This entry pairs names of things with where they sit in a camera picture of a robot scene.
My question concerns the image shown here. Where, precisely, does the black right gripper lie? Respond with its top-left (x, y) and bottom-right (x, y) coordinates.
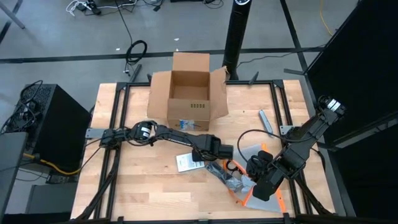
top-left (246, 151), bottom-right (281, 202)

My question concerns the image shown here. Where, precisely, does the mesh zip pouch orange trim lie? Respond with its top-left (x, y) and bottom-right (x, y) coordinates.
top-left (223, 142), bottom-right (287, 214)

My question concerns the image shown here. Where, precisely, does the black item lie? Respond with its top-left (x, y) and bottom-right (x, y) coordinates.
top-left (204, 160), bottom-right (249, 194)

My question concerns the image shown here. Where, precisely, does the white paper leaflet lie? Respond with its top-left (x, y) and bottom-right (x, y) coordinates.
top-left (175, 152), bottom-right (206, 173)

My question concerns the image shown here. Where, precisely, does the grey box cutter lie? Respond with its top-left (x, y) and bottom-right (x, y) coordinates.
top-left (258, 109), bottom-right (275, 136)

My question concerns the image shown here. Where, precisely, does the brown cardboard shipping box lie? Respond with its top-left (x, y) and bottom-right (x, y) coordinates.
top-left (146, 52), bottom-right (231, 132)

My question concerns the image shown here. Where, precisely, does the black tower fan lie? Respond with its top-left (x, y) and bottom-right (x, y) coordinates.
top-left (221, 0), bottom-right (253, 82)

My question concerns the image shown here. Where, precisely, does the diagonal black floor beam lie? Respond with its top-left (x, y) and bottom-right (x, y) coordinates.
top-left (279, 0), bottom-right (312, 82)

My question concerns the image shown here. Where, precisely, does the black curtain panel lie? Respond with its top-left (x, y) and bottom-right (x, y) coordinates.
top-left (306, 0), bottom-right (398, 224)

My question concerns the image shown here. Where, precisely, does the black computer tower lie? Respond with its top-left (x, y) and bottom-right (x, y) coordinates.
top-left (18, 83), bottom-right (91, 174)

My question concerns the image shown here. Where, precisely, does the dark grey box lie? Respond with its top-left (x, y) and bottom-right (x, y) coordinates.
top-left (25, 182), bottom-right (79, 215)

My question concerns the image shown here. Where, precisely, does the long black floor beam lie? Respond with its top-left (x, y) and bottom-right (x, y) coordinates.
top-left (0, 46), bottom-right (326, 64)

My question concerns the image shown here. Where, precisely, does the grey cabinet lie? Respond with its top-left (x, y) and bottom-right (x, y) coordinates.
top-left (0, 132), bottom-right (29, 218)

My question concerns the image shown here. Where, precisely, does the grey metal leg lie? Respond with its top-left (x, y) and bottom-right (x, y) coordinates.
top-left (0, 0), bottom-right (26, 30)

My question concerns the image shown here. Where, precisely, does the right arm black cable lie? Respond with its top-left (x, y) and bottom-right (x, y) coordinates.
top-left (236, 128), bottom-right (299, 162)

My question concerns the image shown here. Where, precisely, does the black aluminium table frame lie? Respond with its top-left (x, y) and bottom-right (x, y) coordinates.
top-left (73, 79), bottom-right (338, 224)

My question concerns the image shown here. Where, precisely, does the coiled black cable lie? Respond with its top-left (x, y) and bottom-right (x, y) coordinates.
top-left (124, 39), bottom-right (149, 67)

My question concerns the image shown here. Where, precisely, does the thin yellow cable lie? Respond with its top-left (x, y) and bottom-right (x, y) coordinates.
top-left (319, 0), bottom-right (334, 37)

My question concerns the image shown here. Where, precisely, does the thick orange-yellow cable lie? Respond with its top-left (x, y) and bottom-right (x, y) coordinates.
top-left (23, 152), bottom-right (94, 177)

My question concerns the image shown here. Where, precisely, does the white power strip with cables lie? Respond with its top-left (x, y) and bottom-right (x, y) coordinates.
top-left (65, 0), bottom-right (102, 16)

